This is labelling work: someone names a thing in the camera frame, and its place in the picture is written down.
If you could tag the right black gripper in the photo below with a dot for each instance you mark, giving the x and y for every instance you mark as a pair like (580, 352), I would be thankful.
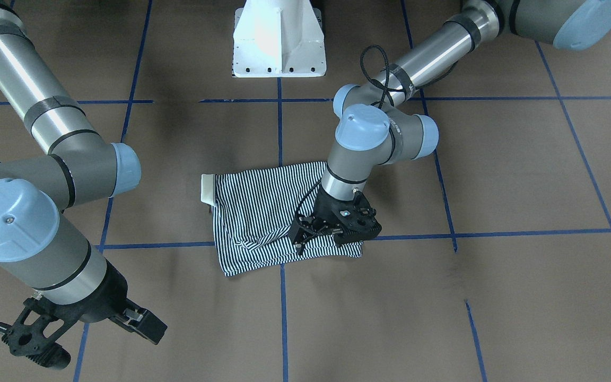
(105, 301)

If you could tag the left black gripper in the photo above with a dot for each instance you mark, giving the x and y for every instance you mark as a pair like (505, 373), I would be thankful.
(329, 205)

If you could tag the navy white striped polo shirt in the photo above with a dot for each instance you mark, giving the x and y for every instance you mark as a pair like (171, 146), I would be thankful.
(252, 212)

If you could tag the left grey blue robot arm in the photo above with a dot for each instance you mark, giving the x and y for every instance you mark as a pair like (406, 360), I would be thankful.
(372, 131)

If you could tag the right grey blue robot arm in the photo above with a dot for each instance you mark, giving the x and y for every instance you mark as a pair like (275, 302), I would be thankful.
(72, 281)

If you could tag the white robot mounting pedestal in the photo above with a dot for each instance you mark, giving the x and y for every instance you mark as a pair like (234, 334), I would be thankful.
(278, 39)

